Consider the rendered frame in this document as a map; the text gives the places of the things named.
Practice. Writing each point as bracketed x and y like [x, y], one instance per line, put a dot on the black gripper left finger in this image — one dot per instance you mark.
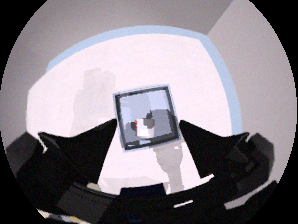
[87, 151]

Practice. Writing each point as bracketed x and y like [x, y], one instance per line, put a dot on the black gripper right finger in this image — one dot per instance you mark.
[207, 148]

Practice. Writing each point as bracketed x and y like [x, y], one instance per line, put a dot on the white cylinder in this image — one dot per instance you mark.
[144, 128]

